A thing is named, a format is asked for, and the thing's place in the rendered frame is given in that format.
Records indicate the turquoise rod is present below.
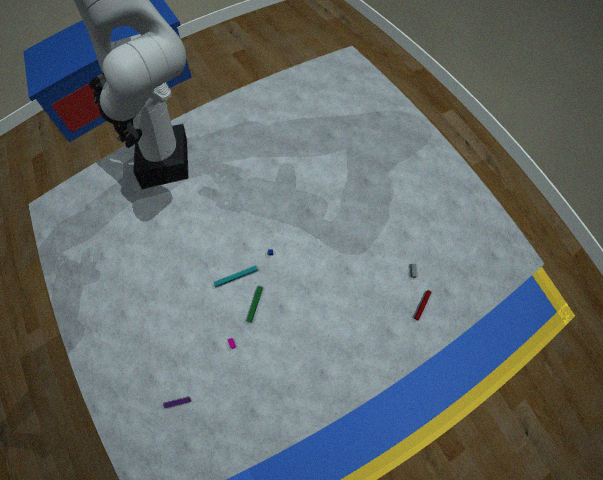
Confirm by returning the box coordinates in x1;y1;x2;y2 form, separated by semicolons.
214;265;258;287

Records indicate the dark green rod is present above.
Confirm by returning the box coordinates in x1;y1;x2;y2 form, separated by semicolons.
247;286;263;323

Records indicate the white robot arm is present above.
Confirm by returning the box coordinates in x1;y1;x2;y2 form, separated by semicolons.
74;0;186;162

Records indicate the dark purple rod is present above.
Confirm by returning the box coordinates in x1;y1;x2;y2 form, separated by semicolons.
163;397;191;408

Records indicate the red rod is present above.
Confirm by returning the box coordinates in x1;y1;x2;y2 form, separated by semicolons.
414;290;431;320

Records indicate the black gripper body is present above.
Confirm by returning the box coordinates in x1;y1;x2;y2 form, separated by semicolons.
98;97;135;128

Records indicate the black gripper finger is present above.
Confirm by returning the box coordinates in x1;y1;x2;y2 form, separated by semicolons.
113;122;142;148
89;73;106;104

